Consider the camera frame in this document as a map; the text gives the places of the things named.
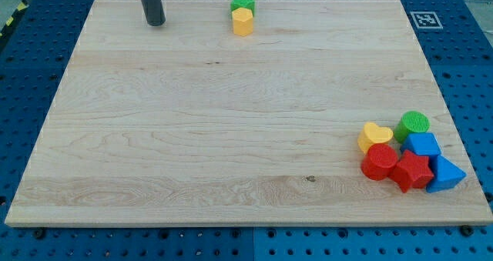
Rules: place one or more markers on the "green cylinder block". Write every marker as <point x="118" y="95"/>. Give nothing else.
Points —
<point x="411" y="122"/>

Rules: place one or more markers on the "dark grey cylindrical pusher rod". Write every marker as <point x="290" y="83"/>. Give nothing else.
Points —
<point x="154" y="12"/>

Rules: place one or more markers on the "blue triangle block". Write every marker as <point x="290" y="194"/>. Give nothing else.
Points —
<point x="446" y="175"/>

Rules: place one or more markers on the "red cylinder block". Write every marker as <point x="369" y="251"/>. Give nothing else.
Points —
<point x="379" y="161"/>

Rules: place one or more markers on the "red star block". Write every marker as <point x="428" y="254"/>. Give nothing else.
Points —
<point x="411" y="171"/>

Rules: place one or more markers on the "green star block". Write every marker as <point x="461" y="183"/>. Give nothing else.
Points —
<point x="249" y="4"/>

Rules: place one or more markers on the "light wooden board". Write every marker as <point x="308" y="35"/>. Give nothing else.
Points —
<point x="188" y="124"/>

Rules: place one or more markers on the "yellow hexagon block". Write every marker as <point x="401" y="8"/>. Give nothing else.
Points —
<point x="242" y="21"/>

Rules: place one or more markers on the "blue cube block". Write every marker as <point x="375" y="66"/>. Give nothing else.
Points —
<point x="421" y="144"/>

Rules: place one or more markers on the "yellow heart block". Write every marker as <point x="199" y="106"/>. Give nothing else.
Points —
<point x="371" y="134"/>

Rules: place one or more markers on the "white fiducial marker tag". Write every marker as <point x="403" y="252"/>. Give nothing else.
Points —
<point x="426" y="20"/>

